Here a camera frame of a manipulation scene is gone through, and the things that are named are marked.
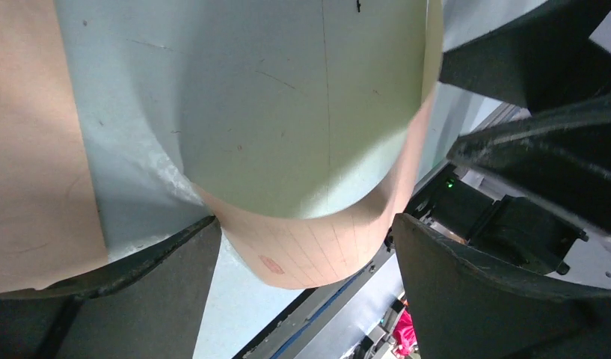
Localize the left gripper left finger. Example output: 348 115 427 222
0 216 221 358

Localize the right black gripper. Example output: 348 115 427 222
406 94 611 275

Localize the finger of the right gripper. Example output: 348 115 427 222
439 0 611 111

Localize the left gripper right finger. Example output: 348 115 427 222
392 213 611 358

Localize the tan paper envelope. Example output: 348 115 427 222
0 1 108 293

